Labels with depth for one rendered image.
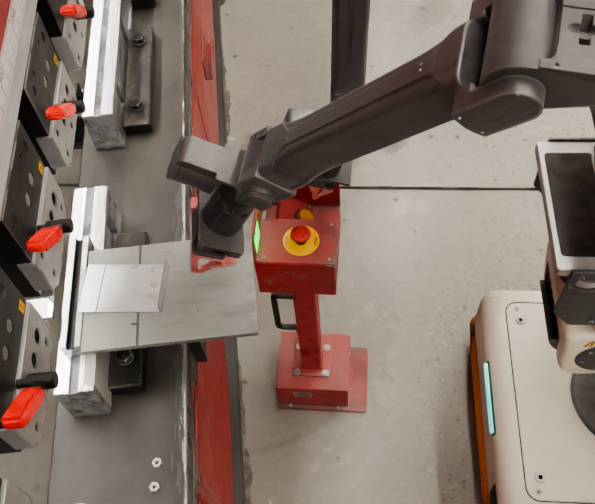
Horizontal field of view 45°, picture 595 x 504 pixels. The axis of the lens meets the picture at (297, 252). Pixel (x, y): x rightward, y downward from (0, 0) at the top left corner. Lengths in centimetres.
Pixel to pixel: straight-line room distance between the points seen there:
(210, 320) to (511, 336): 101
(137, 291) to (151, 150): 43
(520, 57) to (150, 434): 83
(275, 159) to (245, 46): 224
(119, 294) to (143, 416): 20
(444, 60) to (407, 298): 167
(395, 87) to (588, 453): 132
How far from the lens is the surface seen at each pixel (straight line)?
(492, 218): 244
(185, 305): 110
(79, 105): 102
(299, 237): 137
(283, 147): 78
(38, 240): 82
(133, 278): 114
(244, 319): 107
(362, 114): 67
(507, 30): 57
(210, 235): 96
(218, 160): 88
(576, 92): 57
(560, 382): 187
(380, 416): 207
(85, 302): 114
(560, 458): 180
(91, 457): 118
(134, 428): 117
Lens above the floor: 194
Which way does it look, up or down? 56 degrees down
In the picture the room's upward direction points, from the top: 6 degrees counter-clockwise
